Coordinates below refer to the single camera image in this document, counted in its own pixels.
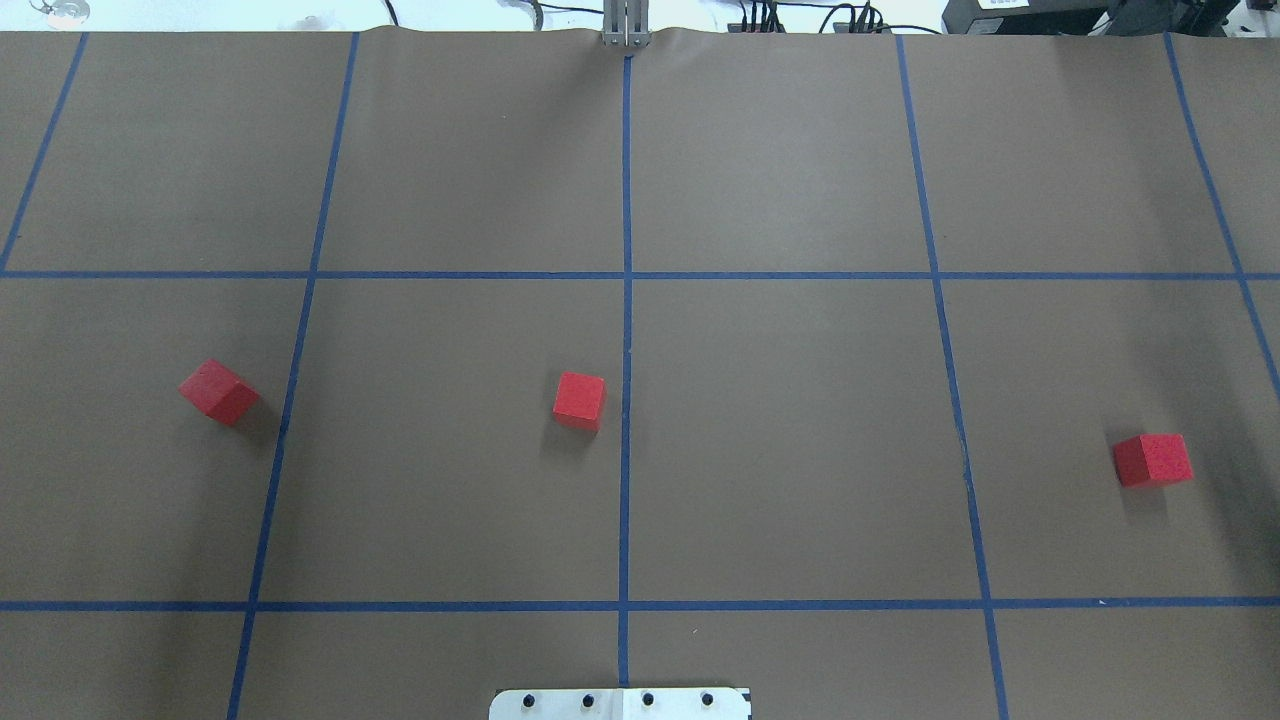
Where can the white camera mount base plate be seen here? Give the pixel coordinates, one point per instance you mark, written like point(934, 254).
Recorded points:
point(623, 703)

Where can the red block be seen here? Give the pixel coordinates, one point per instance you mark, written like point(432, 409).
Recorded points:
point(580, 401)
point(1152, 461)
point(218, 392)

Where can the aluminium frame post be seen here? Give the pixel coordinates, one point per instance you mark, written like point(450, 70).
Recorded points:
point(626, 23)

